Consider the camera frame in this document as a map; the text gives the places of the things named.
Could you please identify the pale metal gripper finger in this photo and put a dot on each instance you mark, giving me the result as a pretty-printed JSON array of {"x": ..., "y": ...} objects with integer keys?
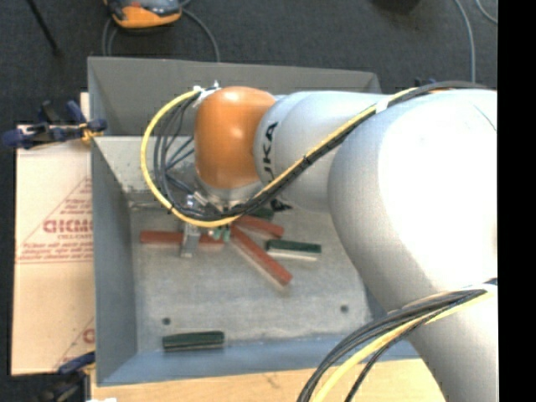
[{"x": 190, "y": 241}]

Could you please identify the red-brown flat block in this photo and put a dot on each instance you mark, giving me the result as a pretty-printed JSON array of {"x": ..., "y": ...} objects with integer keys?
[
  {"x": 264, "y": 258},
  {"x": 161, "y": 237},
  {"x": 266, "y": 225}
]

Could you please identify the dark green flat block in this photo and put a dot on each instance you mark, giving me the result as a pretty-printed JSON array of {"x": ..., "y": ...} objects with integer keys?
[
  {"x": 192, "y": 341},
  {"x": 264, "y": 213},
  {"x": 293, "y": 247}
]

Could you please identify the grey metal bin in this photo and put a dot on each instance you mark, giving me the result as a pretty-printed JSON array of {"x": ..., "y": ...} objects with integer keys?
[{"x": 234, "y": 304}]

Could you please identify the brown cardboard board red print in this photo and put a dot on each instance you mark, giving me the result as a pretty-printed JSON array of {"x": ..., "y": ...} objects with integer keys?
[{"x": 50, "y": 291}]

